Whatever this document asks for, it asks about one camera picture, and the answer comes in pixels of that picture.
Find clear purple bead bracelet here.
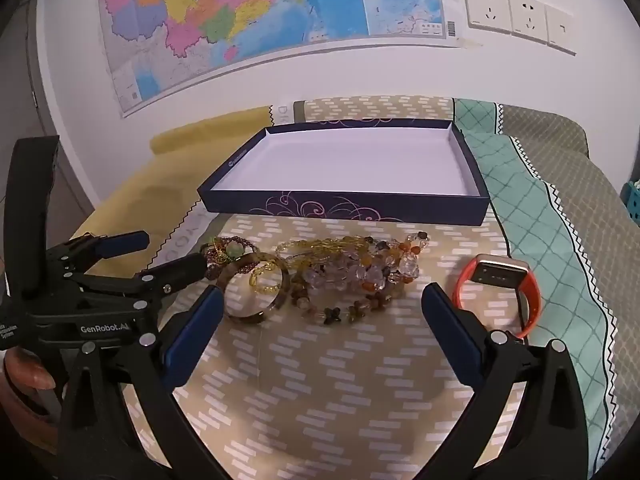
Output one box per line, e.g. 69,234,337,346
295,257,371,296

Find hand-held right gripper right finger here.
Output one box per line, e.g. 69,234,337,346
421,282,590,480

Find multicolour agate bead bracelet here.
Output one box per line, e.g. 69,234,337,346
367,231,432,293

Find garnet bead bracelet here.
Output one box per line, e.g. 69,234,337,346
200,237,256,273

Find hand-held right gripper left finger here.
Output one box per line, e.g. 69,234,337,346
60,285,226,480

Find patterned patchwork bed sheet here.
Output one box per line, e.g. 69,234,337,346
70,94,640,480

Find brown mottled bangle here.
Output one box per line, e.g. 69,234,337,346
216,252,292,326

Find person's left hand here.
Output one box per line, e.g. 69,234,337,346
0,347,57,416

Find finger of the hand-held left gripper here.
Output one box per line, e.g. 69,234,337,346
47,231,150,273
75,254,208,311

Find brown clear bead bracelet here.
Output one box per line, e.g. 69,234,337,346
292,285,396,327

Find colourful wall map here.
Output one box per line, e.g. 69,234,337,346
97,0,463,118

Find navy cardboard box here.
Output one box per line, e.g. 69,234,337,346
196,119,491,227

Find teal plastic chair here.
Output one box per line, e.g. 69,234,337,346
620,179,640,221

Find small yellow bead bracelet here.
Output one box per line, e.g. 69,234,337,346
249,260,287,295

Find orange smart watch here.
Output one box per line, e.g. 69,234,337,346
451,254,542,339

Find yellow chip bead bracelet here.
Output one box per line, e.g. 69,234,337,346
276,237,373,266

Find grey door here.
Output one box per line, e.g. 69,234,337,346
22,0,101,241

